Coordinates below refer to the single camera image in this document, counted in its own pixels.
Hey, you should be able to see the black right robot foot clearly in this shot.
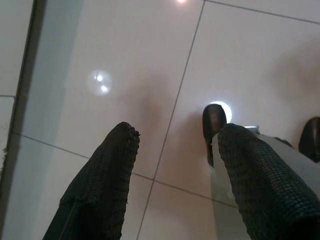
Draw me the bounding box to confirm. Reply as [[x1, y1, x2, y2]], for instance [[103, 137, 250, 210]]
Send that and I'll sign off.
[[298, 116, 320, 163]]

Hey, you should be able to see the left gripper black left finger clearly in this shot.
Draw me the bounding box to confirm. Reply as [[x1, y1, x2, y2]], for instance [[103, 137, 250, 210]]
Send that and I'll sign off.
[[42, 121, 141, 240]]

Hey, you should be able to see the black left robot foot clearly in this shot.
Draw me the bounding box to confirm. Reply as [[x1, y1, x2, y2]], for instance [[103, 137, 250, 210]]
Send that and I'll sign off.
[[201, 104, 228, 168]]

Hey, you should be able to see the black robot foot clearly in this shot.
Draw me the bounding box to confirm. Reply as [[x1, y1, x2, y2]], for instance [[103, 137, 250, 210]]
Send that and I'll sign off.
[[201, 104, 228, 168], [298, 116, 320, 163]]

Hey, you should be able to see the grey left robot leg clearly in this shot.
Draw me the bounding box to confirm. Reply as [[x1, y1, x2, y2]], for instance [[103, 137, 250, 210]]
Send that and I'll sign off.
[[209, 124, 320, 208]]

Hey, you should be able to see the dark door rail strip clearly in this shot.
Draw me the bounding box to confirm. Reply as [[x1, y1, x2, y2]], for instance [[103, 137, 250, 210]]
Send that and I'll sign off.
[[0, 0, 48, 191]]

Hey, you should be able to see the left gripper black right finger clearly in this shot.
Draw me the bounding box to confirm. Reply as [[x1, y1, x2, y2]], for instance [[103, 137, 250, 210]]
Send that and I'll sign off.
[[216, 123, 320, 240]]

